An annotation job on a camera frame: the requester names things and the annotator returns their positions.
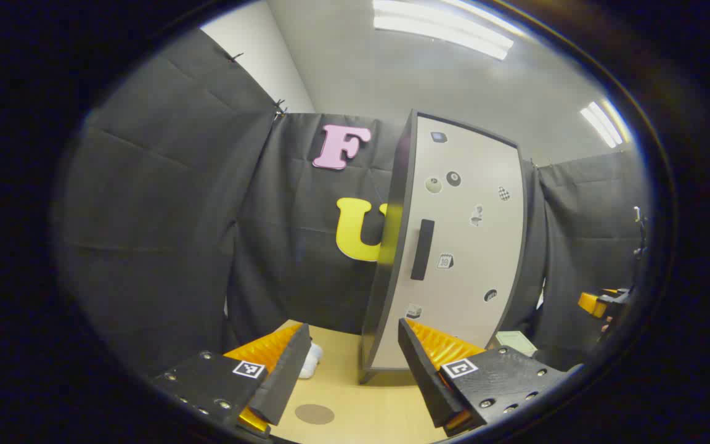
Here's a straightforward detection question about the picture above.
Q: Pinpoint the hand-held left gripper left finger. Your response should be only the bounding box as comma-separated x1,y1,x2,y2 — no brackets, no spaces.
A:
149,323,312,438

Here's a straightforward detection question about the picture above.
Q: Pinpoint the dark grey cabinet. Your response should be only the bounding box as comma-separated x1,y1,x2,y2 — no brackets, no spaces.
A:
358,110,528,384

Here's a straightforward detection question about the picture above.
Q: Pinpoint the brown round coaster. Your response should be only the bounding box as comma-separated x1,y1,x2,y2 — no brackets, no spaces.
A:
295,404,335,426

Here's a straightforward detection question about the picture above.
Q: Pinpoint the white fluffy cloth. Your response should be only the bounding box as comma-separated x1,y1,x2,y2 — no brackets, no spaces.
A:
298,342,324,379

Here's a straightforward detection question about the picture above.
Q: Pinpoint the pale green book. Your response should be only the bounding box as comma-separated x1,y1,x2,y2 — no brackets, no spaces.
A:
496,331,537,357

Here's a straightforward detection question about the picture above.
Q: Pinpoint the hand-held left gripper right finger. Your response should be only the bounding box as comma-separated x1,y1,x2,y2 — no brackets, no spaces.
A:
398,318,570,437

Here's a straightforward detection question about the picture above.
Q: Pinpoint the black cabinet door handle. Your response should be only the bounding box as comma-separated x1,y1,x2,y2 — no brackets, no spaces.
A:
410,219,436,281

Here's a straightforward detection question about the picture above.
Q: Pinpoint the black backdrop cloth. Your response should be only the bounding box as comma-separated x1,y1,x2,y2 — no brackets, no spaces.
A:
53,28,651,377

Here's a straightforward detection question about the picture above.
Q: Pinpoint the ceiling light panel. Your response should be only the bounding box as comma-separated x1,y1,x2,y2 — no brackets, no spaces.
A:
372,0,516,61
580,99,631,149

